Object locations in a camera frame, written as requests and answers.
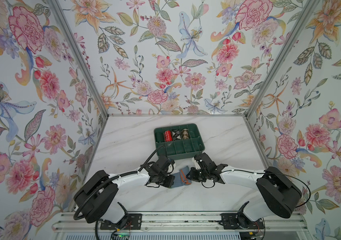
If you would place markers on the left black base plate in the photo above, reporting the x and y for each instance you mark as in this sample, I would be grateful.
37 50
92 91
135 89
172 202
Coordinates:
118 218

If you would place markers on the red rolled sock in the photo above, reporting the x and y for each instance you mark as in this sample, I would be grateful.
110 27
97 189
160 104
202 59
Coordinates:
168 136

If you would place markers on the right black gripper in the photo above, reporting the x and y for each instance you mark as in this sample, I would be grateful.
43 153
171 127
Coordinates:
192 177

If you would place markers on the black white patterned rolled sock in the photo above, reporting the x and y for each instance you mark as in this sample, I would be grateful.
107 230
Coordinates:
176 135

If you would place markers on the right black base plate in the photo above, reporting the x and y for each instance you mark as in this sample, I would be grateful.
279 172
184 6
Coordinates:
238 220

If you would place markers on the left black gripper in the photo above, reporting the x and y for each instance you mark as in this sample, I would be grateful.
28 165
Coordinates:
169 184

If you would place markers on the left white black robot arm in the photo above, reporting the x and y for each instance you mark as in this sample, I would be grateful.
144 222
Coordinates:
95 200

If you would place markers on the green plastic divider tray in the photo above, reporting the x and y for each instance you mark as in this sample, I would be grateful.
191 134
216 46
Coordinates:
180 149

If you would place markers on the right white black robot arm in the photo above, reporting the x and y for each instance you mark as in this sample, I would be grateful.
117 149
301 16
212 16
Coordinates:
279 195

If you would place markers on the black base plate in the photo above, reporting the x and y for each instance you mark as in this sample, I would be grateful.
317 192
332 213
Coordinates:
238 220
118 218

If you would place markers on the blue green orange sock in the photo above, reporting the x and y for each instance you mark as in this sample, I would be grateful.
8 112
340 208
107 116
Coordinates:
180 178

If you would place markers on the brown patterned rolled sock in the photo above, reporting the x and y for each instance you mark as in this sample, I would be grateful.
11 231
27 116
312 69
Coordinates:
185 134

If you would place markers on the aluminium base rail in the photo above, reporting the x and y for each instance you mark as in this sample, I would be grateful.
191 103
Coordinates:
150 222

